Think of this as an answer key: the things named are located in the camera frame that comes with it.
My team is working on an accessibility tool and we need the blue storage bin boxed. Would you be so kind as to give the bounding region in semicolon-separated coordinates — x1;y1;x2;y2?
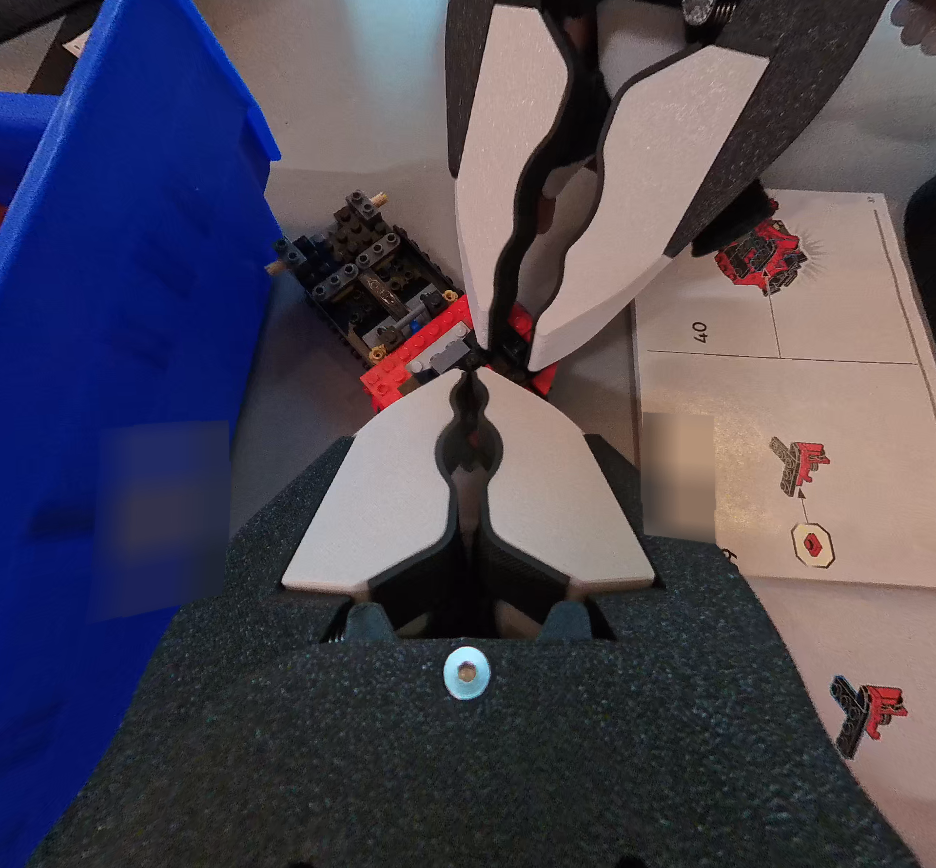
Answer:
0;0;282;868

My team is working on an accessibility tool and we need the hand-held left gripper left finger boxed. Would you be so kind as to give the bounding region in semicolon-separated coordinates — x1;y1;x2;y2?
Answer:
281;368;469;600

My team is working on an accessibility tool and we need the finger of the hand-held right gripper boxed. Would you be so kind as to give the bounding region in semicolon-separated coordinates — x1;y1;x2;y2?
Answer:
526;0;772;373
453;2;575;357

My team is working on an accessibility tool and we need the lego instruction booklet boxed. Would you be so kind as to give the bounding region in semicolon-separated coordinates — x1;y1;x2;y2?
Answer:
630;188;936;847

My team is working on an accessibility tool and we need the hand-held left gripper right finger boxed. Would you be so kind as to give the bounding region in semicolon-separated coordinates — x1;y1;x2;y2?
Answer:
474;368;657;601

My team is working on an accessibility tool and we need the red and black lego car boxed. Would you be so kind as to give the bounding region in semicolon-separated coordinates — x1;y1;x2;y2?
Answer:
265;188;560;416

